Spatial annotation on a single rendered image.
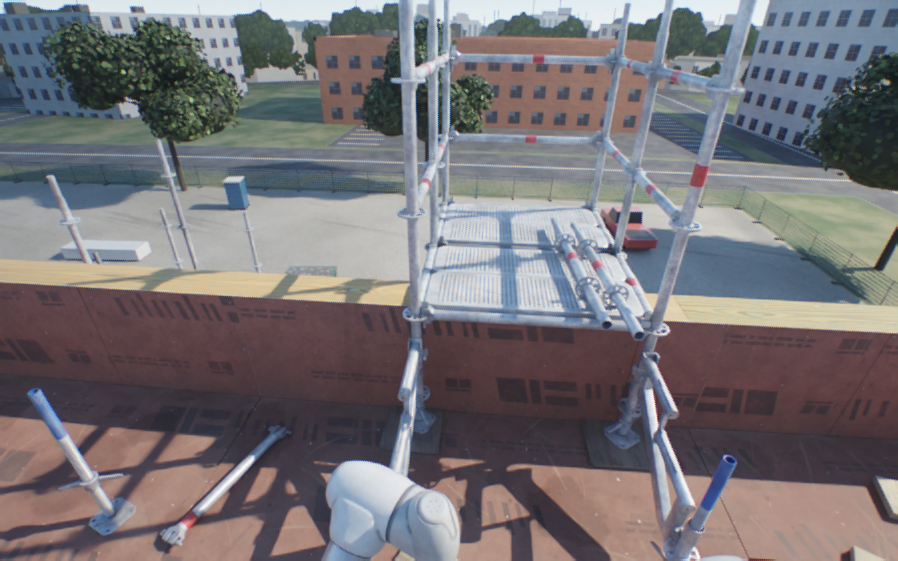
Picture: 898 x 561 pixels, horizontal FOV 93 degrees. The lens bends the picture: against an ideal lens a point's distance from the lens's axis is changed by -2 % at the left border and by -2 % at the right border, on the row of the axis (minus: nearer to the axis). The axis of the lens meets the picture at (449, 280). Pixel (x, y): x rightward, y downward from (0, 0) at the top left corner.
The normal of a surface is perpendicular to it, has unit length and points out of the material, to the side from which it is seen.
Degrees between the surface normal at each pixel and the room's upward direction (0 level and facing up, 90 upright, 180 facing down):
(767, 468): 0
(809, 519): 0
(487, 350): 90
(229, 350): 90
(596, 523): 0
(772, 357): 90
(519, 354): 90
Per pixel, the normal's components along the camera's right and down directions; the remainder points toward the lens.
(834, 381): -0.09, 0.50
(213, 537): 0.01, -0.87
